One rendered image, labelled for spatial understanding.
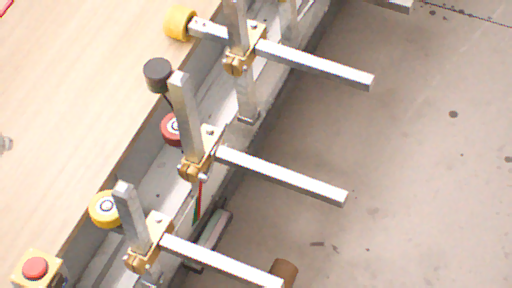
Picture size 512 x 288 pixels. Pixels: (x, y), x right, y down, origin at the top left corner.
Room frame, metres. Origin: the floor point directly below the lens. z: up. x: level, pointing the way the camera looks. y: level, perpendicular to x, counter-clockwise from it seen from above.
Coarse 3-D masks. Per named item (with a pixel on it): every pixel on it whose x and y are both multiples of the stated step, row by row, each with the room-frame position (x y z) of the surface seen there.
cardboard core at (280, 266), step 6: (276, 264) 1.43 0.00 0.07; (282, 264) 1.42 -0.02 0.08; (288, 264) 1.42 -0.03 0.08; (270, 270) 1.42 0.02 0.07; (276, 270) 1.41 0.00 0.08; (282, 270) 1.40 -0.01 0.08; (288, 270) 1.40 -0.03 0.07; (294, 270) 1.41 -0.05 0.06; (276, 276) 1.39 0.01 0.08; (282, 276) 1.39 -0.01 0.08; (288, 276) 1.39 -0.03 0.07; (294, 276) 1.40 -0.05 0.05; (288, 282) 1.37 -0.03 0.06
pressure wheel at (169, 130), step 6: (168, 114) 1.41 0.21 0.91; (162, 120) 1.39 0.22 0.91; (168, 120) 1.39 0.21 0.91; (174, 120) 1.39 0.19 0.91; (162, 126) 1.38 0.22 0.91; (168, 126) 1.38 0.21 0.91; (174, 126) 1.37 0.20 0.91; (162, 132) 1.36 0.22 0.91; (168, 132) 1.36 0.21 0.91; (174, 132) 1.36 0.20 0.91; (168, 138) 1.34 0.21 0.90; (174, 138) 1.34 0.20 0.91; (168, 144) 1.35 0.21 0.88; (174, 144) 1.34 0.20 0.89; (180, 144) 1.34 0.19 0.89
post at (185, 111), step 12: (180, 72) 1.32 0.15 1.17; (168, 84) 1.30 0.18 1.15; (180, 84) 1.29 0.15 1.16; (180, 96) 1.29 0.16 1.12; (192, 96) 1.31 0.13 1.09; (180, 108) 1.29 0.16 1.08; (192, 108) 1.30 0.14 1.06; (180, 120) 1.30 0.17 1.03; (192, 120) 1.30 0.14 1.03; (180, 132) 1.30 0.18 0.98; (192, 132) 1.29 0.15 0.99; (192, 144) 1.29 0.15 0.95; (192, 156) 1.29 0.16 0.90; (192, 192) 1.30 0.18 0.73
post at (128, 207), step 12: (120, 180) 1.11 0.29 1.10; (120, 192) 1.08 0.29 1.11; (132, 192) 1.09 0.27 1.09; (120, 204) 1.08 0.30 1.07; (132, 204) 1.08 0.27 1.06; (120, 216) 1.09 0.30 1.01; (132, 216) 1.07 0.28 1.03; (132, 228) 1.08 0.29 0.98; (144, 228) 1.09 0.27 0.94; (132, 240) 1.08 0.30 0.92; (144, 240) 1.08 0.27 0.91; (144, 252) 1.07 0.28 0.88; (156, 264) 1.09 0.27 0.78; (144, 276) 1.08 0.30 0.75; (156, 276) 1.08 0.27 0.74
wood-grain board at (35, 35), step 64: (0, 0) 1.83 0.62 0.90; (64, 0) 1.81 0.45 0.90; (128, 0) 1.78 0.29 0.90; (192, 0) 1.76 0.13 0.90; (0, 64) 1.62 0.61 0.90; (64, 64) 1.60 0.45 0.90; (128, 64) 1.58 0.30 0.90; (0, 128) 1.43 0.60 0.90; (64, 128) 1.41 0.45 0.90; (128, 128) 1.39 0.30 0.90; (0, 192) 1.25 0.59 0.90; (64, 192) 1.23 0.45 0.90; (0, 256) 1.09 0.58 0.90
